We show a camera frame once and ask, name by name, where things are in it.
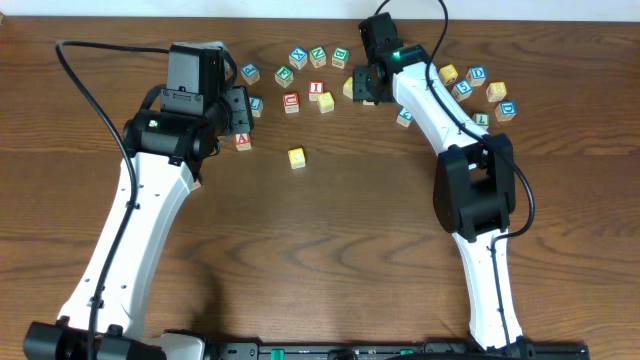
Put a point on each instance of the red U block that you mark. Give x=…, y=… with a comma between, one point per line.
x=291, y=102

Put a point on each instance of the green B block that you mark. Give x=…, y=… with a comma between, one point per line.
x=340, y=57

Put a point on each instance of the blue D block lower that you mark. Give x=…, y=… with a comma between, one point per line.
x=505, y=111

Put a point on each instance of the blue D block upper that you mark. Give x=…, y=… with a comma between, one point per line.
x=476, y=76

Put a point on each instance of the red I block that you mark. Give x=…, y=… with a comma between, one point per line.
x=316, y=88

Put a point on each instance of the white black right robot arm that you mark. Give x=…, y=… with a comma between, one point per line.
x=474, y=186

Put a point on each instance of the red A block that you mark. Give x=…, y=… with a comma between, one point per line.
x=243, y=142

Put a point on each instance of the blue P block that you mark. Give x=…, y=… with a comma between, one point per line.
x=251, y=73

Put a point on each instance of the blue L block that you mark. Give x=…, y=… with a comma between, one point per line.
x=257, y=105

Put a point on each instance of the yellow 8 block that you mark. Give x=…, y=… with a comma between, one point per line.
x=496, y=91

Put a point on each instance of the yellow C block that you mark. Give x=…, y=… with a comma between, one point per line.
x=297, y=158

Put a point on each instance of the blue 5 block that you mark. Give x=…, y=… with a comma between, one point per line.
x=461, y=90

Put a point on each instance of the green N block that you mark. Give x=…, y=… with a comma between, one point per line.
x=318, y=57

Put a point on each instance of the green F block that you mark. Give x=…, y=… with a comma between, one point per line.
x=284, y=76

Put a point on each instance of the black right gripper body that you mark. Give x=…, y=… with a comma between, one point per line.
x=362, y=83

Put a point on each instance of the red O block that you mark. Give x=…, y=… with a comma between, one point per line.
x=196, y=185

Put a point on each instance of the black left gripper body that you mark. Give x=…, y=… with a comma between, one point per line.
x=240, y=110

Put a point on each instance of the blue X block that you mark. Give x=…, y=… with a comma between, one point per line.
x=298, y=58

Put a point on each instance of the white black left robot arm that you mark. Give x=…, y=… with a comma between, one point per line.
x=166, y=143

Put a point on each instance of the blue 2 block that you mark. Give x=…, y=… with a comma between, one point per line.
x=404, y=118

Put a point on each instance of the yellow O block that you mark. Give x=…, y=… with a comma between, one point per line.
x=348, y=88

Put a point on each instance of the yellow S block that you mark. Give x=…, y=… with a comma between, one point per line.
x=325, y=102

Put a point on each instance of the blue d block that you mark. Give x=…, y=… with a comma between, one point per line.
x=505, y=111
x=476, y=76

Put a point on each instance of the green L block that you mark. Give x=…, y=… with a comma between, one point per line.
x=482, y=119

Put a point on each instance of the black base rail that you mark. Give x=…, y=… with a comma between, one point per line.
x=522, y=350

